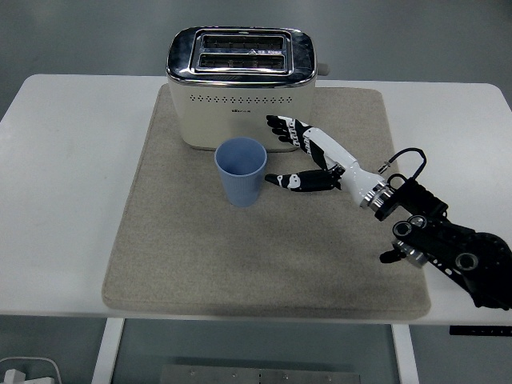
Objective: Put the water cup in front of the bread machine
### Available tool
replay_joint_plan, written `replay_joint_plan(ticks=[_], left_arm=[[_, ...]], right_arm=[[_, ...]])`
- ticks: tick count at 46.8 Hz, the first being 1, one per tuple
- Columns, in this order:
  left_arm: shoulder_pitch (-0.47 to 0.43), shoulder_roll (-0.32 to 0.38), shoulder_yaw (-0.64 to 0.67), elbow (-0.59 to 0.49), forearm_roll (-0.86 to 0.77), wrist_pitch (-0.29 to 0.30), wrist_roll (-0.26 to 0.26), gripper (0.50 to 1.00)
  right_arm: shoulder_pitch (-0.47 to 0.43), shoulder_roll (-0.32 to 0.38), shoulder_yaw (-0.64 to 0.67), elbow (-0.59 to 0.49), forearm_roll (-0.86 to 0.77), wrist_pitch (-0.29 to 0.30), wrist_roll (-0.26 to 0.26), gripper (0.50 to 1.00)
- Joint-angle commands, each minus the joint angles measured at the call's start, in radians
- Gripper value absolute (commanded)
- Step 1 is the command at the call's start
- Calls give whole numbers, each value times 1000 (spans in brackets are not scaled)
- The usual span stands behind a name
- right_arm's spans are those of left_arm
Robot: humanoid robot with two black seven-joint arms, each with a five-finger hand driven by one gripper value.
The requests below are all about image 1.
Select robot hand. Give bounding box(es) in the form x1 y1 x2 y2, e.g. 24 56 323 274
264 114 384 207

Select cream toaster with chrome top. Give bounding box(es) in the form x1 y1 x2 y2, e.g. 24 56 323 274
165 26 331 154

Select black table control panel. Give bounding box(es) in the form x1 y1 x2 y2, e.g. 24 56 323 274
448 326 512 337

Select blue plastic cup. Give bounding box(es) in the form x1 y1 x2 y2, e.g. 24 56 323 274
214 137 268 209

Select white table leg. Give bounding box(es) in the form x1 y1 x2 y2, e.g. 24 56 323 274
390 323 421 384
90 318 126 384

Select white tray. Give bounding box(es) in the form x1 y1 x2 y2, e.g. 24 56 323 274
0 357 62 384

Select grey metal plate with screws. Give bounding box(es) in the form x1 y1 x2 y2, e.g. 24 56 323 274
159 363 364 384

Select beige felt mat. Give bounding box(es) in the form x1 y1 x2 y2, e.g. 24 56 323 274
101 86 432 322

